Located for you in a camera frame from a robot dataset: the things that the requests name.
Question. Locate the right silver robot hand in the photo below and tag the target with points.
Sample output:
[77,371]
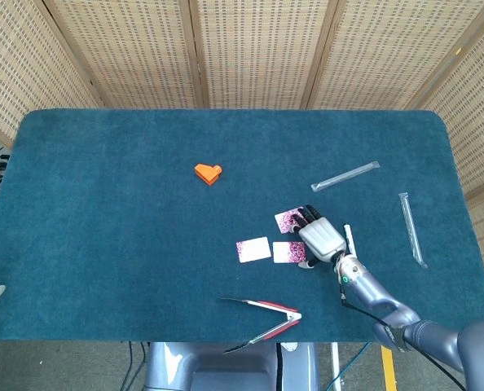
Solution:
[321,240]

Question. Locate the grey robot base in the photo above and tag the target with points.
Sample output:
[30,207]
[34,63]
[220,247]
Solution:
[225,366]

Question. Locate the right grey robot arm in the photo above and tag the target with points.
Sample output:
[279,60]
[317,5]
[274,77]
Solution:
[364,281]

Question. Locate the white marker black cap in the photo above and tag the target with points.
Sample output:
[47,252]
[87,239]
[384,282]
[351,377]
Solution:
[348,236]

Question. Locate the clear wrapped straw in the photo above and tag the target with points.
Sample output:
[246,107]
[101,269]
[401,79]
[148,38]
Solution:
[410,228]
[344,177]

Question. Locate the blue carpet table mat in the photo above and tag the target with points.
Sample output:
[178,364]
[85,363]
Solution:
[103,224]

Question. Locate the orange plastic block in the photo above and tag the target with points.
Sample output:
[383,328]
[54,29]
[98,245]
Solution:
[208,174]

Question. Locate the woven bamboo folding screen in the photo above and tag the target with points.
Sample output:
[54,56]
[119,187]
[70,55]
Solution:
[258,49]

